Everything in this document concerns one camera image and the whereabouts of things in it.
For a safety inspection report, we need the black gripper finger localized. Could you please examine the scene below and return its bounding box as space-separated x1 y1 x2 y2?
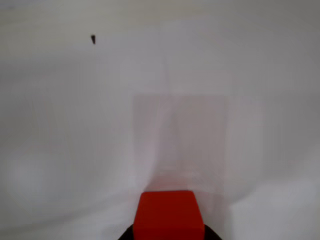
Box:
203 224 222 240
118 224 134 240

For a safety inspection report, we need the white paper sheet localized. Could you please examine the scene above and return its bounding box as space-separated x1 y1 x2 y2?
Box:
0 0 320 240

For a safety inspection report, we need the red cube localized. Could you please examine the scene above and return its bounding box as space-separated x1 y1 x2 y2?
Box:
132 190 205 240

